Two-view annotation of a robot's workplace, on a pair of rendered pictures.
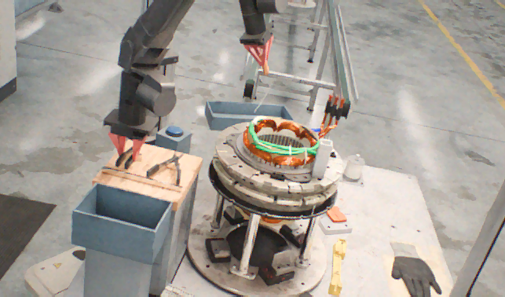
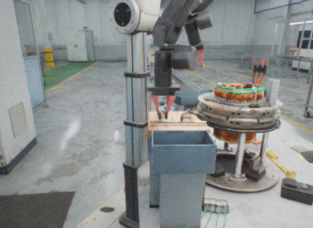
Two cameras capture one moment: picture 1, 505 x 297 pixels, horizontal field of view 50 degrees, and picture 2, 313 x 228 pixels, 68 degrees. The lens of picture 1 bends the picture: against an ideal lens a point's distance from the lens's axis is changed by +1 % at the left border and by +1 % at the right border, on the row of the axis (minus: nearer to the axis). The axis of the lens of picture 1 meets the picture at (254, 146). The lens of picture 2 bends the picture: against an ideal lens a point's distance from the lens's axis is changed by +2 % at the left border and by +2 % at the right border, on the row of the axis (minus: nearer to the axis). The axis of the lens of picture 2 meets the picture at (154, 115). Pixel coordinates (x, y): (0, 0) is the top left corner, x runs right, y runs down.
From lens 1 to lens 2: 0.61 m
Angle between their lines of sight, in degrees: 12
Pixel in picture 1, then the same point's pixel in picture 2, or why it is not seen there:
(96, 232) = (171, 159)
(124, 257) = (193, 173)
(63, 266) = (97, 219)
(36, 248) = (72, 216)
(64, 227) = (83, 201)
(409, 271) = not seen: outside the picture
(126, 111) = (163, 77)
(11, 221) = (54, 205)
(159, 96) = (191, 54)
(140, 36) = (169, 18)
